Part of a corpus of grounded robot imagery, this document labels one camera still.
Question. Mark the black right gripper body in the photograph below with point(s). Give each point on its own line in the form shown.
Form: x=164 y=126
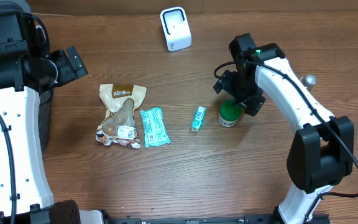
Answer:
x=249 y=96

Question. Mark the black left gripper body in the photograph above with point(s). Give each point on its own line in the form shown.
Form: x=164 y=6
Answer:
x=64 y=73

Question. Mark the green lid jar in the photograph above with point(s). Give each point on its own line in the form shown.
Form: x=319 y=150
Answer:
x=229 y=113

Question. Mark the yellow oil bottle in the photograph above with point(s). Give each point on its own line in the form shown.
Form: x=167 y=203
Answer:
x=308 y=81

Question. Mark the beige Pantree snack pouch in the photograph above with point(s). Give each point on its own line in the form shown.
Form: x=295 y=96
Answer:
x=118 y=127

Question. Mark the teal snack packet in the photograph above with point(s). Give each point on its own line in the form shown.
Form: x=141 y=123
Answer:
x=154 y=129

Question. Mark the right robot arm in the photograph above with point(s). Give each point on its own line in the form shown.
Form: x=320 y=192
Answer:
x=321 y=153

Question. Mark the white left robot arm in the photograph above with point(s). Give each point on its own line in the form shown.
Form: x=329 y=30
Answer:
x=25 y=195

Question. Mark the white barcode scanner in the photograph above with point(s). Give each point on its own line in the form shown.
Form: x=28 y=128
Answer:
x=176 y=28

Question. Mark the small teal box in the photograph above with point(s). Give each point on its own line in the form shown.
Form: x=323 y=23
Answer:
x=198 y=119

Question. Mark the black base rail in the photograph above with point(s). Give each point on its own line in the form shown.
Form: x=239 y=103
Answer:
x=197 y=220

